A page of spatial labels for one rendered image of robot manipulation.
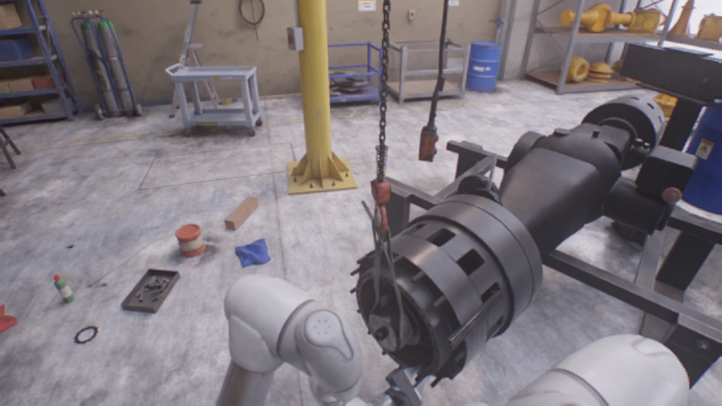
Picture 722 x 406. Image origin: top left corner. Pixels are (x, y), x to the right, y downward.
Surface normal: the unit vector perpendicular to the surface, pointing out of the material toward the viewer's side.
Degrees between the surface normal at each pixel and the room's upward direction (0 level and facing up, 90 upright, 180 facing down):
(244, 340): 59
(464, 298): 43
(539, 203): 28
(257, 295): 20
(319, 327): 15
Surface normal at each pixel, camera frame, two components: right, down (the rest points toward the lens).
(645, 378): 0.15, -0.70
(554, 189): -0.34, -0.62
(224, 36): 0.26, 0.48
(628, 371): 0.03, -0.85
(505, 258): 0.44, -0.42
